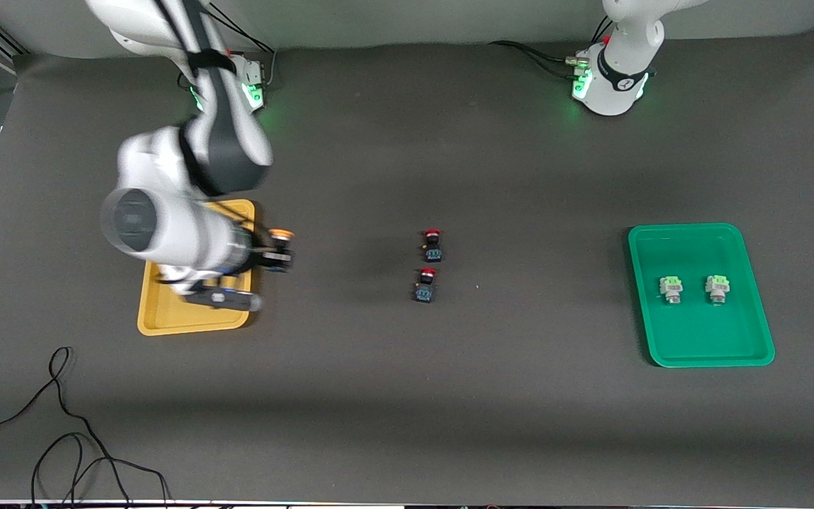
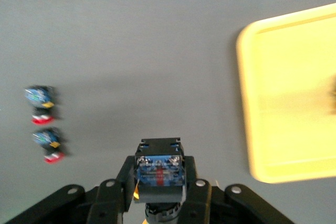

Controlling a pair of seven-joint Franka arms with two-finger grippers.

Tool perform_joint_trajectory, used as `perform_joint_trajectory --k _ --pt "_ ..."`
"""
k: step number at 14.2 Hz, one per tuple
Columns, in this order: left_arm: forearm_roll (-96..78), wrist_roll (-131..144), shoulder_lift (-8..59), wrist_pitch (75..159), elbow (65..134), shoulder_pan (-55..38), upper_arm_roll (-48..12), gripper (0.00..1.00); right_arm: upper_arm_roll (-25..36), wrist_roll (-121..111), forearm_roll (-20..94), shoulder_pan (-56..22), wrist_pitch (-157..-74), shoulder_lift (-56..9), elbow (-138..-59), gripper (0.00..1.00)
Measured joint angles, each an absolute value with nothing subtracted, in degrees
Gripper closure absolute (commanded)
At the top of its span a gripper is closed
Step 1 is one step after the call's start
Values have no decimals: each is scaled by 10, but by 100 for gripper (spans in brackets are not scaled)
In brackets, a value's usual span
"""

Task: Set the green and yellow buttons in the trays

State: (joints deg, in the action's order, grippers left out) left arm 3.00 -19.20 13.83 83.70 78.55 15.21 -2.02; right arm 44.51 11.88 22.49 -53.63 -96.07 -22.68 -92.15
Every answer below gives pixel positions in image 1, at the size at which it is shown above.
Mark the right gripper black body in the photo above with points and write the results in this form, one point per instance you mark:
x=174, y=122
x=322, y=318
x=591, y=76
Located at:
x=260, y=254

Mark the yellow push button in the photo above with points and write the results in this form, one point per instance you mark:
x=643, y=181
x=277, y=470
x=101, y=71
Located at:
x=281, y=234

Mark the green push button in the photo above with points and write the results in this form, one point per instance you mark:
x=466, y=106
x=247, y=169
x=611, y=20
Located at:
x=717, y=287
x=671, y=288

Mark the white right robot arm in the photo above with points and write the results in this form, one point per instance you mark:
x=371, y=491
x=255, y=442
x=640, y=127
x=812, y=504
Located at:
x=167, y=233

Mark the yellow plastic tray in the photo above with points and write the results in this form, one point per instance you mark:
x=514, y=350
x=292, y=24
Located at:
x=160, y=314

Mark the red push button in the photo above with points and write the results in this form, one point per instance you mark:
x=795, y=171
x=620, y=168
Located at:
x=425, y=291
x=433, y=251

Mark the green plastic tray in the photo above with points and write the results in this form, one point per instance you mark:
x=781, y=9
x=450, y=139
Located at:
x=697, y=332

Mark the dark grey table mat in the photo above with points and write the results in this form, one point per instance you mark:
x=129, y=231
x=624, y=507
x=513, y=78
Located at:
x=407, y=424

